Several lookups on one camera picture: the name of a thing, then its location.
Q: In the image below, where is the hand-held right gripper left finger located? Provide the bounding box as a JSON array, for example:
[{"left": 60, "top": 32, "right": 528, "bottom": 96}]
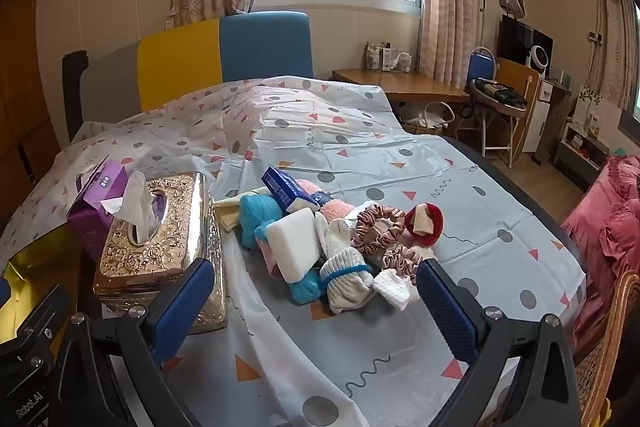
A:
[{"left": 50, "top": 258, "right": 216, "bottom": 427}]

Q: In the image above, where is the black television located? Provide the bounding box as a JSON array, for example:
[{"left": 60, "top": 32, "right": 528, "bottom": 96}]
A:
[{"left": 497, "top": 14, "right": 554, "bottom": 75}]

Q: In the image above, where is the wooden board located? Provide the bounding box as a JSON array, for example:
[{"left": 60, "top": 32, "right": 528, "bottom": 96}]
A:
[{"left": 495, "top": 57, "right": 541, "bottom": 152}]

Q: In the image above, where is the red plush slipper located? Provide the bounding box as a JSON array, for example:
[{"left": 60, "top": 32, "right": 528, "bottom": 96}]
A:
[{"left": 404, "top": 203, "right": 444, "bottom": 239}]

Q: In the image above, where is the white tote bag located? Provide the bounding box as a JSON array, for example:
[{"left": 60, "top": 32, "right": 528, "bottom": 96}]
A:
[{"left": 402, "top": 101, "right": 456, "bottom": 130}]

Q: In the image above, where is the wooden wardrobe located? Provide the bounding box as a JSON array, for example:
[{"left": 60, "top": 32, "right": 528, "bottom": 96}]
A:
[{"left": 0, "top": 0, "right": 66, "bottom": 228}]

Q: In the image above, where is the pink ruffled bedding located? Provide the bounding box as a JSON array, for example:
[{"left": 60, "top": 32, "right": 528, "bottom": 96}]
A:
[{"left": 560, "top": 154, "right": 640, "bottom": 348}]

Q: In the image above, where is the pink towel roll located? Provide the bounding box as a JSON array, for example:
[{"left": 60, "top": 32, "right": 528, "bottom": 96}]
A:
[{"left": 300, "top": 179, "right": 358, "bottom": 223}]

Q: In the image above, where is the blue tissue packet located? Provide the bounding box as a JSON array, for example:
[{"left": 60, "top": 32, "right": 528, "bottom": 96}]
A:
[{"left": 261, "top": 167, "right": 331, "bottom": 214}]

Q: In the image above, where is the white facial tissue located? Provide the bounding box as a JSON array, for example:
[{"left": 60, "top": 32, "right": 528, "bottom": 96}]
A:
[{"left": 100, "top": 170, "right": 158, "bottom": 243}]

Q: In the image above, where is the patterned plastic tablecloth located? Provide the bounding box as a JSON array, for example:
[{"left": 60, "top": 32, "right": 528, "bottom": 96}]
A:
[{"left": 0, "top": 77, "right": 588, "bottom": 427}]

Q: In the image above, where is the white waffle cloth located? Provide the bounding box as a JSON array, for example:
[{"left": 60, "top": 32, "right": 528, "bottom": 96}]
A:
[{"left": 372, "top": 268, "right": 421, "bottom": 310}]

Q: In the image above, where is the white soap bar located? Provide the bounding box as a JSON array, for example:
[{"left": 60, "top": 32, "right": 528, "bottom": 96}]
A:
[{"left": 264, "top": 208, "right": 321, "bottom": 283}]

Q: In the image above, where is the black upright panel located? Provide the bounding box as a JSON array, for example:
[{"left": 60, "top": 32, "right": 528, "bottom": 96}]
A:
[{"left": 62, "top": 51, "right": 89, "bottom": 142}]

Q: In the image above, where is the wooden desk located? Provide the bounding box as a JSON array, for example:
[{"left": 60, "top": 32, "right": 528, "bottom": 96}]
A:
[{"left": 332, "top": 68, "right": 471, "bottom": 104}]

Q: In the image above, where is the pink cloth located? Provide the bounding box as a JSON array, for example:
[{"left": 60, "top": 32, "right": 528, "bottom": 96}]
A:
[{"left": 256, "top": 234, "right": 281, "bottom": 278}]

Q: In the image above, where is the gold tin box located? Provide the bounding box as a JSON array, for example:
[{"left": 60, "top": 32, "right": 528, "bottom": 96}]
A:
[{"left": 0, "top": 227, "right": 83, "bottom": 308}]

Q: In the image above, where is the purple tissue box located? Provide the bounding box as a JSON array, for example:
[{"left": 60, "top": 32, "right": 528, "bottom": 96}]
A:
[{"left": 66, "top": 159, "right": 132, "bottom": 258}]

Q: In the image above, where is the cardboard box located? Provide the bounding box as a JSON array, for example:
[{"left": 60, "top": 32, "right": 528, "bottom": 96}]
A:
[{"left": 402, "top": 122, "right": 446, "bottom": 136}]

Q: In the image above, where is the low shelf unit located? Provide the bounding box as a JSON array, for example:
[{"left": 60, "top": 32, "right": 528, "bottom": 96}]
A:
[{"left": 552, "top": 87, "right": 626, "bottom": 192}]

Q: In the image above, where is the white cabinet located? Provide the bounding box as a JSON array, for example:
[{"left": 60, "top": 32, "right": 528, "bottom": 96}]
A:
[{"left": 522, "top": 79, "right": 553, "bottom": 152}]

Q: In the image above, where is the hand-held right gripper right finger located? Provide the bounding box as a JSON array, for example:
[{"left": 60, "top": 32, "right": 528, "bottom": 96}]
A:
[{"left": 416, "top": 258, "right": 583, "bottom": 427}]

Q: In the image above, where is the wicker chair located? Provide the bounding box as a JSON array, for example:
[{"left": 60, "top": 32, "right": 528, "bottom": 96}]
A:
[{"left": 575, "top": 269, "right": 640, "bottom": 427}]

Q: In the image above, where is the ornate gold tissue box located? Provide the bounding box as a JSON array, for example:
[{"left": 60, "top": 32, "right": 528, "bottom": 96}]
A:
[{"left": 92, "top": 172, "right": 228, "bottom": 335}]

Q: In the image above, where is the pink satin scrunchie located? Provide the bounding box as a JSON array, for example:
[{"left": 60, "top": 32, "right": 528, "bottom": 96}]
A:
[
  {"left": 352, "top": 203, "right": 408, "bottom": 255},
  {"left": 382, "top": 244, "right": 438, "bottom": 288}
]

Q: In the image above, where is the blue fluffy towel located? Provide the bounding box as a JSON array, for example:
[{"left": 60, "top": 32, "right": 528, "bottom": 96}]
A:
[{"left": 238, "top": 193, "right": 323, "bottom": 305}]

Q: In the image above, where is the blue folding chair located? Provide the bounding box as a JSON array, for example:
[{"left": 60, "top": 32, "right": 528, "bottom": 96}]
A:
[{"left": 467, "top": 47, "right": 528, "bottom": 168}]

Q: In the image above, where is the white knit glove bundle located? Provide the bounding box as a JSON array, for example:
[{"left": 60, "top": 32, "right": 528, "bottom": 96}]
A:
[{"left": 317, "top": 218, "right": 375, "bottom": 314}]

